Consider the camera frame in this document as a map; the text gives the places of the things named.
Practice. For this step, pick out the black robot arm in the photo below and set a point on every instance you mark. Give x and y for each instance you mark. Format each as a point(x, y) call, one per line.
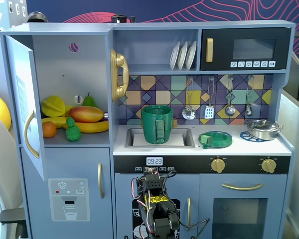
point(162, 206)

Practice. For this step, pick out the blue cabinet door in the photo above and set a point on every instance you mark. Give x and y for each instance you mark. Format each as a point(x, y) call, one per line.
point(22, 74)

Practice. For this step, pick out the green printed cup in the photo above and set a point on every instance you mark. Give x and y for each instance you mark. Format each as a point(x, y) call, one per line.
point(149, 127)

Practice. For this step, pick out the grey toy sink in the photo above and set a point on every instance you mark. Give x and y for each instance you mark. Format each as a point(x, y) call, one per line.
point(189, 139)

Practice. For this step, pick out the gold toy faucet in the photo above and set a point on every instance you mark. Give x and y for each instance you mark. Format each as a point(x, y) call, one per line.
point(175, 123)

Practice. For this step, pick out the gold stove knob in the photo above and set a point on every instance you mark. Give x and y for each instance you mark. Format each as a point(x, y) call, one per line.
point(268, 165)
point(218, 165)

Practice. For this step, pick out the metal skimmer spoon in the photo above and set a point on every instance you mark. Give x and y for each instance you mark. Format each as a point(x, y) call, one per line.
point(189, 113)

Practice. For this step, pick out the long yellow toy banana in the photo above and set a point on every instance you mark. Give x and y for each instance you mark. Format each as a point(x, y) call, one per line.
point(94, 127)

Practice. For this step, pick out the green round printed dish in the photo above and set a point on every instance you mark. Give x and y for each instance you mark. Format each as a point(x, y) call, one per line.
point(224, 143)

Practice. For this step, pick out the metal slotted spatula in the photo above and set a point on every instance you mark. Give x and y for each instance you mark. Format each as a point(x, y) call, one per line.
point(209, 112)

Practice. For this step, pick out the blue toy play kitchen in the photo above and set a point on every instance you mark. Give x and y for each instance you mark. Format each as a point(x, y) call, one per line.
point(64, 161)

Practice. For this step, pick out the red yellow toy mango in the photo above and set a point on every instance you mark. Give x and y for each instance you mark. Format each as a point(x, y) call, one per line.
point(86, 114)

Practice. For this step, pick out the green toy pear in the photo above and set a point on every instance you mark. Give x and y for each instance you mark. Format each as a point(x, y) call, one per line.
point(89, 101)

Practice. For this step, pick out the blue round trivet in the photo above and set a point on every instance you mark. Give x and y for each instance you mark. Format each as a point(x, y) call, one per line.
point(245, 136)

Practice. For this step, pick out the metal ladle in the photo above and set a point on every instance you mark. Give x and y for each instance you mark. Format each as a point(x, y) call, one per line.
point(230, 110)

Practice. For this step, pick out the short yellow toy banana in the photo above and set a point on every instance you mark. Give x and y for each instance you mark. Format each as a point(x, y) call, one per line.
point(54, 121)

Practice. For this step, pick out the orange toy fruit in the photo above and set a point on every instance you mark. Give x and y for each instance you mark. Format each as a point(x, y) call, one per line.
point(49, 129)

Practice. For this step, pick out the metal small spoon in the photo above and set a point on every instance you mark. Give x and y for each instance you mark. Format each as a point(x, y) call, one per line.
point(248, 110)

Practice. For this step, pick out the steel toy pot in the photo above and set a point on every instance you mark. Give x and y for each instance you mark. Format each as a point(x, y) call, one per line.
point(261, 132)

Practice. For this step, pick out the white toy plate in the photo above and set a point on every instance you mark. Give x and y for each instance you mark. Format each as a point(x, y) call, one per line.
point(174, 58)
point(190, 56)
point(182, 57)

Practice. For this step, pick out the gold toy telephone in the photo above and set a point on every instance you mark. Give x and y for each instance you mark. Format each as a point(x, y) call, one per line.
point(119, 61)

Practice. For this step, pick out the yellow toy starfruit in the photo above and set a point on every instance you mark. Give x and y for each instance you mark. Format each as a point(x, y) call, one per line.
point(53, 106)

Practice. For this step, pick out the black toy microwave door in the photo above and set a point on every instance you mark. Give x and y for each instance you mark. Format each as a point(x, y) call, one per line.
point(221, 49)

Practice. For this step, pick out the grey desk divider panel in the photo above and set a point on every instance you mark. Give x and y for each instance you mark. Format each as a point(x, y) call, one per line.
point(294, 139)

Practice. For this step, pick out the beige office chair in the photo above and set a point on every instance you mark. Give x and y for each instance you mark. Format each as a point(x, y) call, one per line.
point(2, 154)

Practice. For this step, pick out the thin black cylinder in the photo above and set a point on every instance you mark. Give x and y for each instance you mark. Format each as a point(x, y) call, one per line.
point(132, 19)

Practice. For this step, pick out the wide black cylinder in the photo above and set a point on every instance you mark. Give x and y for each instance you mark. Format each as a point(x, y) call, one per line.
point(118, 18)

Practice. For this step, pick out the dark round shiny object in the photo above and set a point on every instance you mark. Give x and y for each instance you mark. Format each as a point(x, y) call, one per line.
point(37, 17)

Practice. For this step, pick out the small square wrist camera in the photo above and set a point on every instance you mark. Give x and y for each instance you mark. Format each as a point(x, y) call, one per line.
point(149, 170)

